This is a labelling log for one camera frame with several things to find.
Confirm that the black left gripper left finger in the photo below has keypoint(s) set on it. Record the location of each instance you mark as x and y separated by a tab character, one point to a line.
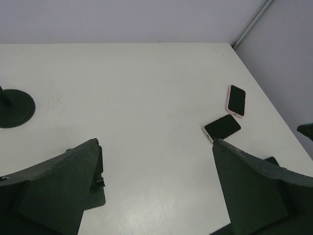
51	197

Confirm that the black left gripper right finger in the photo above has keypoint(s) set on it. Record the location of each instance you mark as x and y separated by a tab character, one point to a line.
261	199

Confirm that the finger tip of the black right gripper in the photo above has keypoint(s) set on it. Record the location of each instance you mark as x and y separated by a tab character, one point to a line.
306	130

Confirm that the beige-cased phone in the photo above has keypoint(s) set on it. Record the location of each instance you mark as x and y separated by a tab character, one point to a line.
221	128

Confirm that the pink-cased phone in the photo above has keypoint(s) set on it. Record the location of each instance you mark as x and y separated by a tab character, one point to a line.
236	101

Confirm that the black round-base phone stand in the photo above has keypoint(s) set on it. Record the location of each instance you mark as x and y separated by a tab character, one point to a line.
16	108

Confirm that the aluminium frame post right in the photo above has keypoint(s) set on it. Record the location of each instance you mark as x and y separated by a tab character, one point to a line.
254	19

